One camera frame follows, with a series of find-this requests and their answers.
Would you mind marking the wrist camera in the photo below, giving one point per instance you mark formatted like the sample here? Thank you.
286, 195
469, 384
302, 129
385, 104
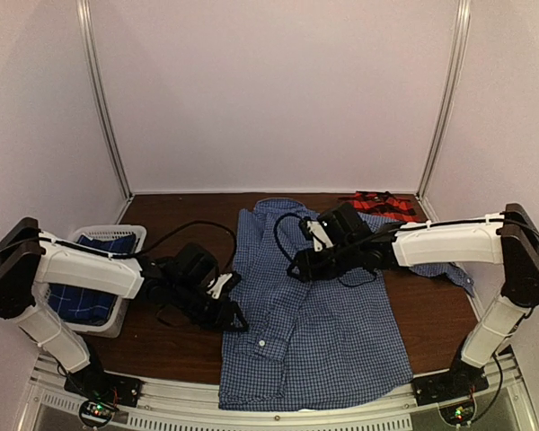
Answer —
223, 285
317, 234

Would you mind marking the right aluminium frame post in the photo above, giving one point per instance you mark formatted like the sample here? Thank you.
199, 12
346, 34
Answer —
453, 72

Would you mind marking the aluminium frame post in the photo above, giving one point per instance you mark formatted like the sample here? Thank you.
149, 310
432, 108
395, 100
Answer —
453, 72
100, 100

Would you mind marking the white plastic laundry basket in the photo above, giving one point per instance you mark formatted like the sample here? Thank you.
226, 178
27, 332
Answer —
84, 280

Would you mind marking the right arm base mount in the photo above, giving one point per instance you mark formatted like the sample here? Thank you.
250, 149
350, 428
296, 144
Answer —
459, 380

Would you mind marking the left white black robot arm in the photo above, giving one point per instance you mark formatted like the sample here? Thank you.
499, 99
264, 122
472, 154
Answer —
192, 281

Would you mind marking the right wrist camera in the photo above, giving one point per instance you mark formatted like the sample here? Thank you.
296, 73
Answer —
317, 234

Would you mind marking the blue small-check long sleeve shirt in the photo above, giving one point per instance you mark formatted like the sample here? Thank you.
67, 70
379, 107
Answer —
324, 345

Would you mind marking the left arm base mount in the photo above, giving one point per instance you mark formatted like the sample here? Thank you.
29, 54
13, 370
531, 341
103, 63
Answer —
95, 384

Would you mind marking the left aluminium frame post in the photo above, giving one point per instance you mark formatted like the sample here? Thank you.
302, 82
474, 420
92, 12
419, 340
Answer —
100, 100

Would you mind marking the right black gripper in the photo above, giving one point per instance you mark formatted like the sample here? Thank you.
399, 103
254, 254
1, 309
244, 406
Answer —
313, 273

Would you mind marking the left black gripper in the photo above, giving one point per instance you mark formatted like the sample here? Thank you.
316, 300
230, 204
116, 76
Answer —
216, 320

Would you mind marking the red black plaid shirt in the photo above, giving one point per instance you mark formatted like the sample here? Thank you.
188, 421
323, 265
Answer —
383, 204

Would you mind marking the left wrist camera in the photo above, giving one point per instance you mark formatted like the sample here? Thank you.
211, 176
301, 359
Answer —
223, 285

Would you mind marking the dark blue plaid shirt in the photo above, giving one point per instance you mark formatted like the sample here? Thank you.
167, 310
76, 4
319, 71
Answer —
86, 306

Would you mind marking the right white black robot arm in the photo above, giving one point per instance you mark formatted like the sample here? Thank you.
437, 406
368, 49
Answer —
342, 241

